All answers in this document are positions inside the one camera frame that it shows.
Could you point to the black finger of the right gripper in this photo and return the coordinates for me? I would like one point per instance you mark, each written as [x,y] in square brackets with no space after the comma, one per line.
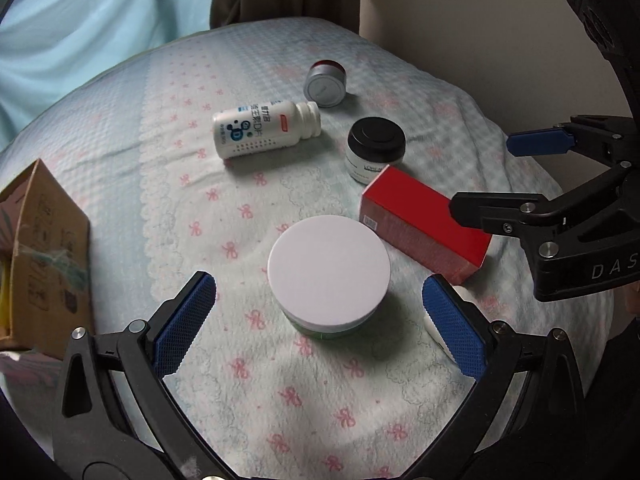
[513,214]

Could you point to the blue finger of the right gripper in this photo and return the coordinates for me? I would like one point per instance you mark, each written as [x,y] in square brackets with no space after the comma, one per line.
[549,141]

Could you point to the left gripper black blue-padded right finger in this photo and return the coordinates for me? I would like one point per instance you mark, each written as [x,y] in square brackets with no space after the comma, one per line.
[517,418]

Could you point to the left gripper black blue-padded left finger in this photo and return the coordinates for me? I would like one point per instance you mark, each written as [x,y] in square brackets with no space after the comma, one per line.
[115,418]

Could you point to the red rectangular box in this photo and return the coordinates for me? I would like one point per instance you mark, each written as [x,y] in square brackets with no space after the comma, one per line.
[415,219]

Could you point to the black-lidded white cream jar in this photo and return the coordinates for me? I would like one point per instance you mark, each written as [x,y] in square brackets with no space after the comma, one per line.
[372,144]

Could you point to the white-lidded round green jar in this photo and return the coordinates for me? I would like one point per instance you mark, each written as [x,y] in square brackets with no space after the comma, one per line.
[328,274]

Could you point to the white vitamin bottle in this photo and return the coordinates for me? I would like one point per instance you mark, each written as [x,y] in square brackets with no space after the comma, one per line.
[257,128]

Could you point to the small white earbuds case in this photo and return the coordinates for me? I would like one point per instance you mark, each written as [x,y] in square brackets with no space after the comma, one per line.
[445,321]

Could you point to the brown cardboard box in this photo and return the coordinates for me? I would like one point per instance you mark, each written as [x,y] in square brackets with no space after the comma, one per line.
[45,279]

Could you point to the light blue bed cover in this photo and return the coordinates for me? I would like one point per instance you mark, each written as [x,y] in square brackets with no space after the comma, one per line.
[134,149]

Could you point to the small silver red jar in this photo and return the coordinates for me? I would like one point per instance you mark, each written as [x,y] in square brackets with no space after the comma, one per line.
[325,83]

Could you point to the light blue sheer curtain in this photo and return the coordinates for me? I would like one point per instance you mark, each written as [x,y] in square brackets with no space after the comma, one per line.
[51,47]

